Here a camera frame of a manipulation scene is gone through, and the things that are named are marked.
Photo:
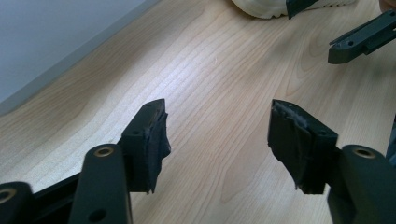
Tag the beige clog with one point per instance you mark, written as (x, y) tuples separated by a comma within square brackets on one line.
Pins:
[(264, 7)]

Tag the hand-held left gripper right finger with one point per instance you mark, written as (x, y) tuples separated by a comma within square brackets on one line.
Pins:
[(302, 149)]

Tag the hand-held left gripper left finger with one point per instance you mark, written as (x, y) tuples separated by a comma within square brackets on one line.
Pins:
[(141, 146)]

